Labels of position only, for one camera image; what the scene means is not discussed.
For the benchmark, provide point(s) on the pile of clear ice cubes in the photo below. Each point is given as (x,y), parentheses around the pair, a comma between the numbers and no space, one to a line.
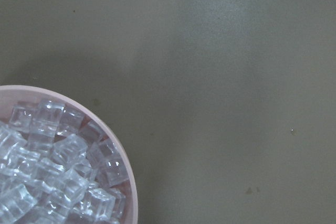
(56,167)

